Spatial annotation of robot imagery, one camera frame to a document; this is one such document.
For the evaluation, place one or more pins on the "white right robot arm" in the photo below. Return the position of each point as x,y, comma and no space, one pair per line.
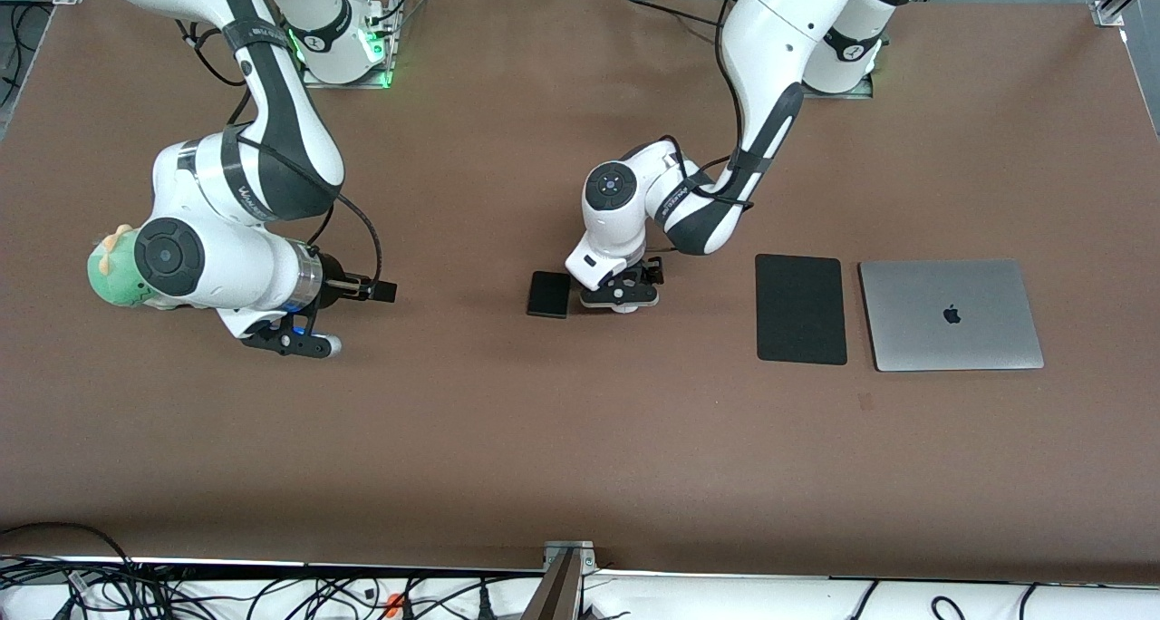
227,266

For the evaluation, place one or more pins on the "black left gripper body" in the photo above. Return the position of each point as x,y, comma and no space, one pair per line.
652,269

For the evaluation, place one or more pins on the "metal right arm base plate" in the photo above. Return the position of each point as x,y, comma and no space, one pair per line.
362,82

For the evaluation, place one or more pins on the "green dinosaur plush toy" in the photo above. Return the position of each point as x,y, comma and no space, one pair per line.
109,271

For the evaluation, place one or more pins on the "black mouse pad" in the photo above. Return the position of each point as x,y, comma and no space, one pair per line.
801,309

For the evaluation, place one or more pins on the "silver laptop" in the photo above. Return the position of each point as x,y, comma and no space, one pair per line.
952,316

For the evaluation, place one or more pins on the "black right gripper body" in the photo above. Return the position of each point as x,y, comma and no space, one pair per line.
332,273

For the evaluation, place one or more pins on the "aluminium frame post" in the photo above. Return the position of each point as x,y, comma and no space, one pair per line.
566,557

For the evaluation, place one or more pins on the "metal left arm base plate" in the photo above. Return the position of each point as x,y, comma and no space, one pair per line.
865,89

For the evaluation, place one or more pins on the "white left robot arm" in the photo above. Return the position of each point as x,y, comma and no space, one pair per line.
779,31

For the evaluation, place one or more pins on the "black phone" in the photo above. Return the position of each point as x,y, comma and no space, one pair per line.
548,295

